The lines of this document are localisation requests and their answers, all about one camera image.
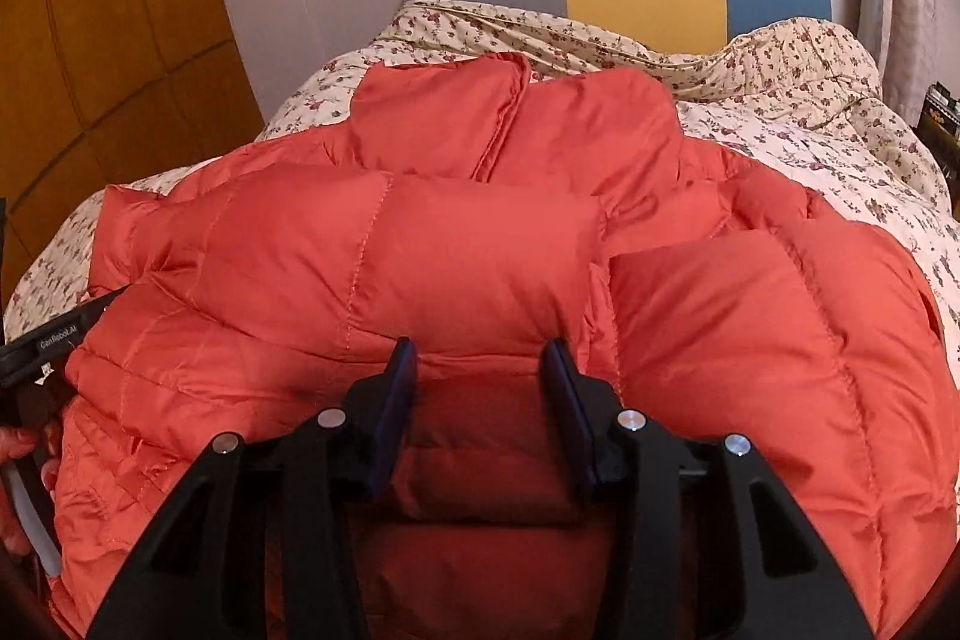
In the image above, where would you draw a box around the orange puffer jacket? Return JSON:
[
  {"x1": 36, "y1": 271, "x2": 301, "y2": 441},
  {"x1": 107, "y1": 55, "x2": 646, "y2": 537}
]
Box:
[{"x1": 49, "y1": 51, "x2": 957, "y2": 640}]

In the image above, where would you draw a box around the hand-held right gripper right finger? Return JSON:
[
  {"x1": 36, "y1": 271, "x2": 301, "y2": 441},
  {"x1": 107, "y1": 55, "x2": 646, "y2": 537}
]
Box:
[{"x1": 541, "y1": 338, "x2": 875, "y2": 640}]

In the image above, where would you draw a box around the row of books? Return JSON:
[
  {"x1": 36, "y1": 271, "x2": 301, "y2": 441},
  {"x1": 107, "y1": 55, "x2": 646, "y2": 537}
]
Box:
[{"x1": 916, "y1": 83, "x2": 960, "y2": 161}]

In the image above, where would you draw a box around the floral bed quilt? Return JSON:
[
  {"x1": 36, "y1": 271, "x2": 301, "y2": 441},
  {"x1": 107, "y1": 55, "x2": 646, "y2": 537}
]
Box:
[{"x1": 4, "y1": 0, "x2": 960, "y2": 371}]

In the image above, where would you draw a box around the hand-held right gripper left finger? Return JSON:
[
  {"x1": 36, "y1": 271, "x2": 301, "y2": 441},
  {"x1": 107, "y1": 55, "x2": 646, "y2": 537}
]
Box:
[{"x1": 86, "y1": 338, "x2": 418, "y2": 640}]

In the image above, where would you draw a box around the person's left hand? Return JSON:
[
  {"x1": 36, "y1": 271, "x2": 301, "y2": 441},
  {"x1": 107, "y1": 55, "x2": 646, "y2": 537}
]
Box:
[{"x1": 0, "y1": 424, "x2": 62, "y2": 562}]

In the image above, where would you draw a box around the wooden wardrobe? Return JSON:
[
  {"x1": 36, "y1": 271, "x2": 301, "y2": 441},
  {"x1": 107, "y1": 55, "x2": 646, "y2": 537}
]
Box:
[{"x1": 0, "y1": 0, "x2": 263, "y2": 311}]

